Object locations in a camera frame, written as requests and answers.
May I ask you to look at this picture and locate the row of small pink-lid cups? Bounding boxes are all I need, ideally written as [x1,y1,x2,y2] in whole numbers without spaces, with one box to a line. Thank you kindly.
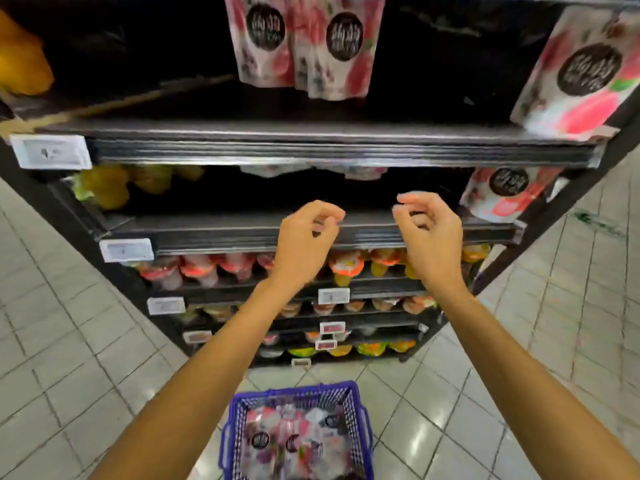
[138,245,493,292]

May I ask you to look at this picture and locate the person's left hand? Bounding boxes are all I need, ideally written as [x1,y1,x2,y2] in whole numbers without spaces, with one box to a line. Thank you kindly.
[270,199,346,296]

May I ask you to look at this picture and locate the person's right forearm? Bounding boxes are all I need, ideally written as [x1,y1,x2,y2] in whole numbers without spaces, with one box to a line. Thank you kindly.
[435,283,640,480]

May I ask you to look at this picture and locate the row of small yellow-green cups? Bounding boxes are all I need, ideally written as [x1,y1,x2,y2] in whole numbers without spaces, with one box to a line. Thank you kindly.
[180,293,443,359]

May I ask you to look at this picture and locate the person's right hand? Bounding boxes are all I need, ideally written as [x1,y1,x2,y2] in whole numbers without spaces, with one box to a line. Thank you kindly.
[392,191,467,296]

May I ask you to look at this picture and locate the blue plastic shopping basket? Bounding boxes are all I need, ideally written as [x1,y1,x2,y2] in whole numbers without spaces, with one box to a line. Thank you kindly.
[220,381,375,480]

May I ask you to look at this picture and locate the dark grey metal shelf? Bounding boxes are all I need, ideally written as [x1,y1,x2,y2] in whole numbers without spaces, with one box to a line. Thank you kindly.
[0,0,640,368]

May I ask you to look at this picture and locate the pink-white jelly bag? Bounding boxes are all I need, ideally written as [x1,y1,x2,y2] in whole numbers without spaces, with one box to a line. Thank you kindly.
[225,0,297,88]
[290,0,387,101]
[512,7,640,141]

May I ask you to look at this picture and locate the red-white jelly bag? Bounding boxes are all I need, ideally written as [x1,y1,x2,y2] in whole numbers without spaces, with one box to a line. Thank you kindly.
[460,167,563,224]
[318,165,389,182]
[240,165,311,179]

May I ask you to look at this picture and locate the person's left forearm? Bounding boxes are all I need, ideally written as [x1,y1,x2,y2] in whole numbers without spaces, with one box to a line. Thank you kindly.
[90,279,303,480]

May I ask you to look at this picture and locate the pouches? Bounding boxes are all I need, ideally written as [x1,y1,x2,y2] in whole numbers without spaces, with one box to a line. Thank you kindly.
[245,403,353,480]

